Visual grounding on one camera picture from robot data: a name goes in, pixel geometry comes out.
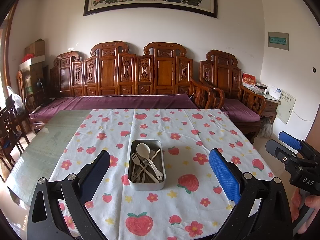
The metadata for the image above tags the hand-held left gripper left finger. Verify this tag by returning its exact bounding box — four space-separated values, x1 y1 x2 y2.
26 150 112 240

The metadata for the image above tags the wooden side table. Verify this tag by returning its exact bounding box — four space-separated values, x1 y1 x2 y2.
261 92 282 120

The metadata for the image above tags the metal spoon with smiley handle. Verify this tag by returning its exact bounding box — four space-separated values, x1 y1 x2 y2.
130 162 148 182

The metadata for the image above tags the person's right hand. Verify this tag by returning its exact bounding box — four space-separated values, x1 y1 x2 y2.
292 188 320 217

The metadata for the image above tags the carved wooden armchair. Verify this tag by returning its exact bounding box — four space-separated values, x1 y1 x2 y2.
199 49 267 144

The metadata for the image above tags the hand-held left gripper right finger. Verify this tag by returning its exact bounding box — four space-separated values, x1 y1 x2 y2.
209 148 293 240

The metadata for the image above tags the grey wall panel box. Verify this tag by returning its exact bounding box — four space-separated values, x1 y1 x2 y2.
268 32 289 51

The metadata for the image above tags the red desk calendar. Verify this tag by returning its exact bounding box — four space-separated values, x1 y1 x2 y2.
242 72 257 88

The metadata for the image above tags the light wooden chopstick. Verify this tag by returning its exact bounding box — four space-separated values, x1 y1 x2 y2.
144 148 161 172

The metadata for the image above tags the metal fork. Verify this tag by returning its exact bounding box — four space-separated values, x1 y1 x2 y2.
131 153 147 183

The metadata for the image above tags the white flat box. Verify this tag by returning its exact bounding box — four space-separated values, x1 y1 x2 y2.
19 55 46 70

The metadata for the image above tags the cream plastic spoon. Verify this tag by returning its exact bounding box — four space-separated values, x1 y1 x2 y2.
136 143 161 183

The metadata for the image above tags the clear plastic bag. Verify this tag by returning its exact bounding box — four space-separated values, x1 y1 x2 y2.
6 85 24 113

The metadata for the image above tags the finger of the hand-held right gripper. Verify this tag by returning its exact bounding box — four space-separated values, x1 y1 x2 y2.
265 140 301 166
279 131 304 152

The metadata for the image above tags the rectangular metal tray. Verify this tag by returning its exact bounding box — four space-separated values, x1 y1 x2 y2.
127 139 166 190

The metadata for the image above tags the strawberry flower printed tablecloth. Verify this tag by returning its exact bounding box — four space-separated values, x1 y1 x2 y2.
49 108 274 240

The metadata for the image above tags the carved wooden sofa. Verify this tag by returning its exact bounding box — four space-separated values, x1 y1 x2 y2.
29 41 213 133

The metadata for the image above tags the white wall cable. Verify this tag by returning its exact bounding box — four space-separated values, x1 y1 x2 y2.
291 107 314 121

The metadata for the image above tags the wooden door frame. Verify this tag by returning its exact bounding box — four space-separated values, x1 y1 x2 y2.
0 5 18 95

